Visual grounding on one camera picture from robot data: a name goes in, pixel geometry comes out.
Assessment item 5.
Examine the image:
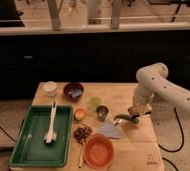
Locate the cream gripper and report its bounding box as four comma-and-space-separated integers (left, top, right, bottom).
128, 103, 152, 114

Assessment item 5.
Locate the black whiteboard eraser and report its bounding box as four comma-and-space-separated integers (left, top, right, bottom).
129, 111, 152, 119

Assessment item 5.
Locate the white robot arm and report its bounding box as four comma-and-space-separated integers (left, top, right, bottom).
129, 63, 190, 117

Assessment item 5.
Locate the red orange bowl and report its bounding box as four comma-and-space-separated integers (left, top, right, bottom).
84, 134, 114, 169

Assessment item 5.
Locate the dark maroon bowl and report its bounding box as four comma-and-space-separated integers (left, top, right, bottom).
63, 82, 84, 101

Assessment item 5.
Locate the green chili pepper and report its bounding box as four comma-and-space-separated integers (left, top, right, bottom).
114, 114, 139, 125

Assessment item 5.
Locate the small metal cup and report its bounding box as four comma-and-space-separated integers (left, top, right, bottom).
96, 105, 109, 121

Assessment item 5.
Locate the grey blue spatula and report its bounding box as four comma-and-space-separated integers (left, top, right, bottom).
98, 120, 123, 139

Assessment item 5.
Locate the light green cup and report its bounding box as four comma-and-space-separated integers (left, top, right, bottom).
89, 97, 101, 111

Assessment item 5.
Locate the orange peach fruit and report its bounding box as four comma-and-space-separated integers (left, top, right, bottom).
74, 108, 85, 121

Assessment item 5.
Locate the bunch of dark grapes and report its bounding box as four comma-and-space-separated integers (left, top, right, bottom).
74, 126, 92, 143

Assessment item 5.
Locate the yellow stick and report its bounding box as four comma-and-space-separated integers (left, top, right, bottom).
78, 140, 85, 168

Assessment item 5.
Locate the small white cup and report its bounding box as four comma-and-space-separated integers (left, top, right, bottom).
42, 81, 57, 97

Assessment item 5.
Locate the green plastic tray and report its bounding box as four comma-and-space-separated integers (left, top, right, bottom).
10, 105, 73, 168

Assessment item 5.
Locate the black cable on floor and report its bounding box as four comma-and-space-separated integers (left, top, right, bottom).
157, 106, 186, 171

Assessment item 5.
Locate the black cable at left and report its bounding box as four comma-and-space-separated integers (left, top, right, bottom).
0, 112, 26, 154

